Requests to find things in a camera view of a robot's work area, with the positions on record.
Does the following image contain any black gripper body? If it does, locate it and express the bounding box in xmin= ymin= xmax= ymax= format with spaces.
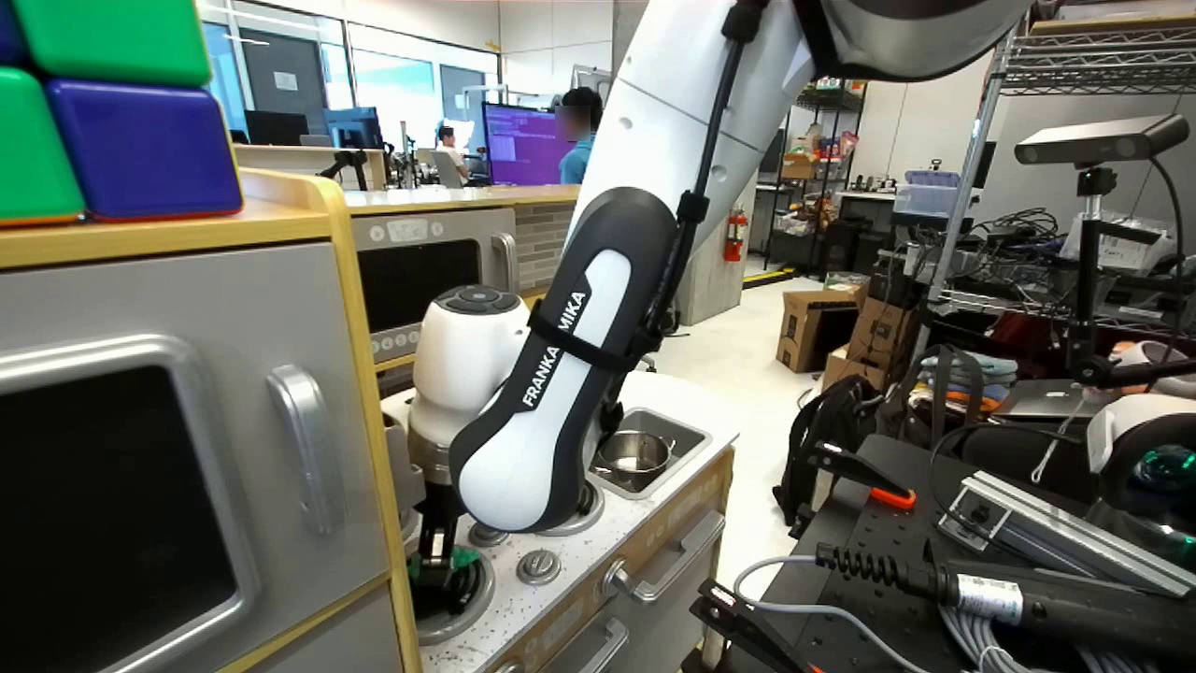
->
xmin=416 ymin=485 xmax=465 ymax=568

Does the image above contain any green toy object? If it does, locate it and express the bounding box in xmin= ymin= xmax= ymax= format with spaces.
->
xmin=448 ymin=544 xmax=483 ymax=573

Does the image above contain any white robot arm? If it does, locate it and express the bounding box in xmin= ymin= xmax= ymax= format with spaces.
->
xmin=408 ymin=0 xmax=1033 ymax=607

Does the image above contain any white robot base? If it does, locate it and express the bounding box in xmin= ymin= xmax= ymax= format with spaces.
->
xmin=1083 ymin=392 xmax=1196 ymax=534

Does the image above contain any black burner under green object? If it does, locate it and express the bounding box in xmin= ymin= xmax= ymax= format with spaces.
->
xmin=416 ymin=562 xmax=495 ymax=642

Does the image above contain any steel pot in sink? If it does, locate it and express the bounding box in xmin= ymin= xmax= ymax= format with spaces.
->
xmin=600 ymin=430 xmax=668 ymax=476

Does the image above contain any grey toy sink basin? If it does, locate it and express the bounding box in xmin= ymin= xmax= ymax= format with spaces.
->
xmin=593 ymin=412 xmax=702 ymax=498

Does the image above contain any toy kitchen play set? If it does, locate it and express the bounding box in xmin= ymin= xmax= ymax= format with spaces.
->
xmin=0 ymin=168 xmax=742 ymax=673

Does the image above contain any grey toy microwave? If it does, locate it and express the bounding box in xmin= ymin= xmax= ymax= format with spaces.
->
xmin=350 ymin=210 xmax=521 ymax=361

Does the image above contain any grey toy oven door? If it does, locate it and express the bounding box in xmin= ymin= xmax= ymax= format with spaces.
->
xmin=0 ymin=241 xmax=385 ymax=673

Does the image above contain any purple computer monitor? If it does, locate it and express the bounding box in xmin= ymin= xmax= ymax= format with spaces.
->
xmin=483 ymin=104 xmax=570 ymax=185

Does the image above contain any orange black clamp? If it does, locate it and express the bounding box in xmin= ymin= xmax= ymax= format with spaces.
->
xmin=810 ymin=442 xmax=921 ymax=513

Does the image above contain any red fire extinguisher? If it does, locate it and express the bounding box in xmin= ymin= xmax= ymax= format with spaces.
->
xmin=723 ymin=210 xmax=750 ymax=265

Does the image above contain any cardboard box on floor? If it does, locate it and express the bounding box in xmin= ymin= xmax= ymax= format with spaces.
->
xmin=778 ymin=293 xmax=860 ymax=372

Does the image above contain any person in blue shirt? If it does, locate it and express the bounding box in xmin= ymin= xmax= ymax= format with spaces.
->
xmin=560 ymin=87 xmax=603 ymax=182

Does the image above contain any purple storage cube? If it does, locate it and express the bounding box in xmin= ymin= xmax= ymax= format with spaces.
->
xmin=50 ymin=78 xmax=243 ymax=222

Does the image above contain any green storage cube lower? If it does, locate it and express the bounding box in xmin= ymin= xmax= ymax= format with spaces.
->
xmin=0 ymin=66 xmax=85 ymax=222

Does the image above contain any green storage cube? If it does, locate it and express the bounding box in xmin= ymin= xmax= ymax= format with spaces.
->
xmin=0 ymin=66 xmax=85 ymax=222
xmin=3 ymin=0 xmax=208 ymax=87

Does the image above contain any green storage cube top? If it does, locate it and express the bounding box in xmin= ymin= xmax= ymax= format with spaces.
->
xmin=3 ymin=0 xmax=208 ymax=87

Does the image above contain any black wire shelf rack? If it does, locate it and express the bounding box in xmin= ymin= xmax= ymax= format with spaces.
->
xmin=762 ymin=78 xmax=869 ymax=273

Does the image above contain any silver aluminium rail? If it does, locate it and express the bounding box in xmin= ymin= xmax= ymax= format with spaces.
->
xmin=938 ymin=472 xmax=1196 ymax=597

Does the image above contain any grey coiled cable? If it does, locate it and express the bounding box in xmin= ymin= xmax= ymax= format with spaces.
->
xmin=729 ymin=553 xmax=1162 ymax=673

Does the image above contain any black cable connector handle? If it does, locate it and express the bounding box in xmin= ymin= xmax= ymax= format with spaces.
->
xmin=814 ymin=544 xmax=1196 ymax=663

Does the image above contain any camera on black stand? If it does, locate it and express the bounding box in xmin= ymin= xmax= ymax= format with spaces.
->
xmin=1014 ymin=112 xmax=1196 ymax=387

